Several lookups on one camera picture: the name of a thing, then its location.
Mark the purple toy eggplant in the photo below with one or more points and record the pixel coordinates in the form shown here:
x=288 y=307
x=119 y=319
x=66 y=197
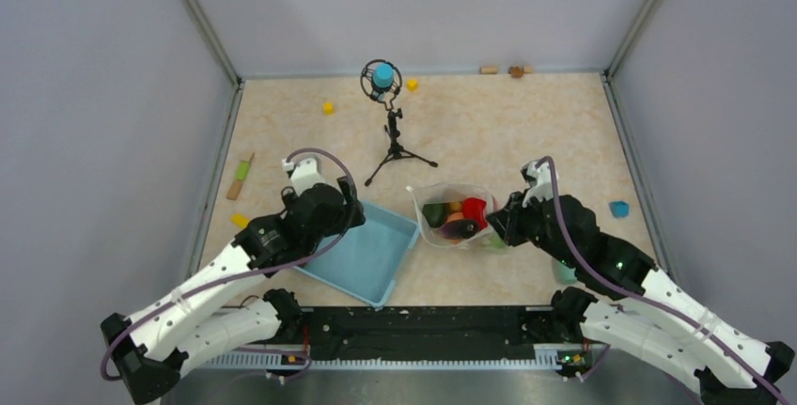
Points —
x=459 y=230

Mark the teal plastic bottle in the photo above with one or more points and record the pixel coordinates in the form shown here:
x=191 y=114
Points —
x=563 y=274

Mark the clear polka dot zip bag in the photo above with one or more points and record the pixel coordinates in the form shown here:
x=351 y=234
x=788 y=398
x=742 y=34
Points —
x=452 y=194

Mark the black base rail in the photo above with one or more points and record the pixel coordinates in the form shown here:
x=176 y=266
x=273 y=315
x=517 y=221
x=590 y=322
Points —
x=458 y=336

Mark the yellow cube near microphone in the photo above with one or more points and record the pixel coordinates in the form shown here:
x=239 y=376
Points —
x=412 y=85

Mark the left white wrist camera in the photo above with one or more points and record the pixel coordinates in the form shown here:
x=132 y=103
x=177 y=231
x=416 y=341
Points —
x=303 y=174

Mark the yellow cube left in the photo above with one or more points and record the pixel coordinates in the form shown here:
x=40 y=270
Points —
x=328 y=108

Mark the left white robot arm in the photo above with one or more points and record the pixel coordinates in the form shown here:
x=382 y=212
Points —
x=149 y=351

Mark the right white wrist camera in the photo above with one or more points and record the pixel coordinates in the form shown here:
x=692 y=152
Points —
x=540 y=179

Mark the red toy bell pepper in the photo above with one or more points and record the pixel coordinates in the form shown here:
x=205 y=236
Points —
x=473 y=208

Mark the green and wood toy block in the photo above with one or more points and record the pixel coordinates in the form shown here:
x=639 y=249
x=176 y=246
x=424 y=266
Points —
x=240 y=174

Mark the blue toy block right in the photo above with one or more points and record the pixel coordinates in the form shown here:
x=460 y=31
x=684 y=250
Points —
x=619 y=209

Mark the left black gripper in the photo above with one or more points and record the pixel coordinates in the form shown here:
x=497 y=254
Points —
x=347 y=214

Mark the dark green toy avocado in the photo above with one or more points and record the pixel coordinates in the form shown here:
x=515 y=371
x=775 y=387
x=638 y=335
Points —
x=435 y=214

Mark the blue perforated plastic basket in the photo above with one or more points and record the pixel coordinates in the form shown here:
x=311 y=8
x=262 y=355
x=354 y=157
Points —
x=366 y=262

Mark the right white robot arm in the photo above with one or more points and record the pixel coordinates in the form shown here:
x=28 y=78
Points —
x=629 y=303

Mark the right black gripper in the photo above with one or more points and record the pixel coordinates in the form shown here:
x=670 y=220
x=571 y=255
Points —
x=507 y=218

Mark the brown wooden piece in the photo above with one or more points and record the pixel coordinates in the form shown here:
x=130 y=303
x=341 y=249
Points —
x=516 y=72

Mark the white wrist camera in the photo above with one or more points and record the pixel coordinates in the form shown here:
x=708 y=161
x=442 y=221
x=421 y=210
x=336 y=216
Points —
x=540 y=179
x=303 y=174

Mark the orange toy peach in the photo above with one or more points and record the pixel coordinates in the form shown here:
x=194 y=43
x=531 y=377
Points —
x=455 y=216

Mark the yellow block front left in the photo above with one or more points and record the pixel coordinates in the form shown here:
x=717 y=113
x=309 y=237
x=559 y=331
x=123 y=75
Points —
x=239 y=220

